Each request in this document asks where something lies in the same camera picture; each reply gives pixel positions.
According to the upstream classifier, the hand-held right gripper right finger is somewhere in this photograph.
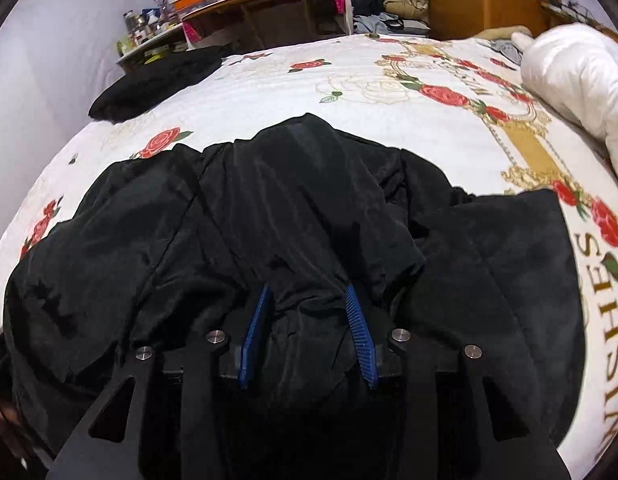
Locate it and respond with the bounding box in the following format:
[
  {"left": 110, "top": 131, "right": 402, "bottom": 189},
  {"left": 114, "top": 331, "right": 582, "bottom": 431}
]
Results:
[{"left": 343, "top": 284, "right": 572, "bottom": 480}]

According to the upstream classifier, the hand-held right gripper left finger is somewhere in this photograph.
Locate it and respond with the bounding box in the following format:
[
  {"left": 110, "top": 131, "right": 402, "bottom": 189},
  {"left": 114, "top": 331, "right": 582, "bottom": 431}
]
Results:
[{"left": 46, "top": 284, "right": 275, "bottom": 480}]

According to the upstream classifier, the black hooded puffer jacket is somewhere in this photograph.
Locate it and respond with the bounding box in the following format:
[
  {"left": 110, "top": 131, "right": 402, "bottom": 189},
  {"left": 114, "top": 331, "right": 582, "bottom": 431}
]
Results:
[{"left": 3, "top": 112, "right": 588, "bottom": 480}]

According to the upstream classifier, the pile of clothes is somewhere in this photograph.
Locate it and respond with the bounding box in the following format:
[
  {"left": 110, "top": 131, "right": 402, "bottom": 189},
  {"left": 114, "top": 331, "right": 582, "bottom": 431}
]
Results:
[{"left": 350, "top": 0, "right": 431, "bottom": 37}]

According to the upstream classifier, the rose print bedsheet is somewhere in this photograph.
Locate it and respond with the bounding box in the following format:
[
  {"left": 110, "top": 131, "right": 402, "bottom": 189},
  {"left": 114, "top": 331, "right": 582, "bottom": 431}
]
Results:
[{"left": 0, "top": 32, "right": 618, "bottom": 466}]

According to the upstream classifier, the folded black clothing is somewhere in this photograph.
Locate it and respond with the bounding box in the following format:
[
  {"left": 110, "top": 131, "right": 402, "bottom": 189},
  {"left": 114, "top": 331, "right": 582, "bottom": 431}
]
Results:
[{"left": 88, "top": 47, "right": 236, "bottom": 124}]

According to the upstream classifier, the wooden desk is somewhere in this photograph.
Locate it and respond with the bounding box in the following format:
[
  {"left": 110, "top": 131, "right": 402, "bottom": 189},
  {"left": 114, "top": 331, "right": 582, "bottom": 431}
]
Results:
[{"left": 181, "top": 0, "right": 348, "bottom": 52}]

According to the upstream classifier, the grey cloth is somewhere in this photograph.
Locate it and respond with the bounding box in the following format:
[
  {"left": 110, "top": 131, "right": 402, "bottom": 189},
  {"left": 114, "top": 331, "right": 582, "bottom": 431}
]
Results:
[{"left": 488, "top": 39, "right": 522, "bottom": 67}]

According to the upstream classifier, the group of bottles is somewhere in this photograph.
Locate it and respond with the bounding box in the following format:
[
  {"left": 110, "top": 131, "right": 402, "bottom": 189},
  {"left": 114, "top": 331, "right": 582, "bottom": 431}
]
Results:
[{"left": 116, "top": 7, "right": 186, "bottom": 57}]

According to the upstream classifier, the white duvet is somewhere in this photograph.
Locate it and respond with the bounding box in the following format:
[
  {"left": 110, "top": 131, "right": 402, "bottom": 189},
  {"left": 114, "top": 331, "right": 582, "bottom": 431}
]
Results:
[{"left": 512, "top": 22, "right": 618, "bottom": 162}]

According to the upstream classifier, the wooden headboard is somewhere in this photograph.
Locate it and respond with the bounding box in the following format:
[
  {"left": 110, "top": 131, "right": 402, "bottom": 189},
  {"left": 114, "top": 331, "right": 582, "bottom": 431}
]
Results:
[{"left": 536, "top": 0, "right": 616, "bottom": 32}]

